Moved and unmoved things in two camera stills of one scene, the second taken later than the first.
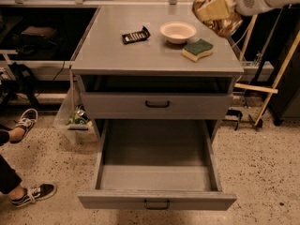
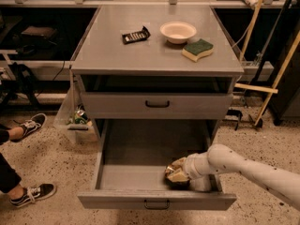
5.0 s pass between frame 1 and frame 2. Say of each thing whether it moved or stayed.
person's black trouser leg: stayed
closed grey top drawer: stayed
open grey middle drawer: stayed
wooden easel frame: stayed
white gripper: moved
